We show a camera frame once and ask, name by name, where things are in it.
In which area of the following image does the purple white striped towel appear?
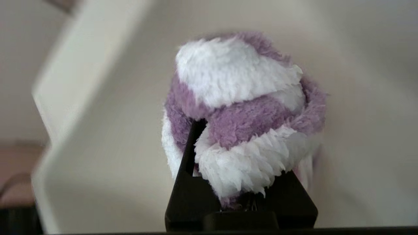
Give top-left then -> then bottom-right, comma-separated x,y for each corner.
161,31 -> 328,208

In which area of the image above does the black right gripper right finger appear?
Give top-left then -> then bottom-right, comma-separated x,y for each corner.
261,170 -> 318,229

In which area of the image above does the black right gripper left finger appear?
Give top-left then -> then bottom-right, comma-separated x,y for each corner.
165,119 -> 223,231

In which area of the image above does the beige ceramic sink basin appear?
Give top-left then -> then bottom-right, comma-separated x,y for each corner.
31,0 -> 418,235

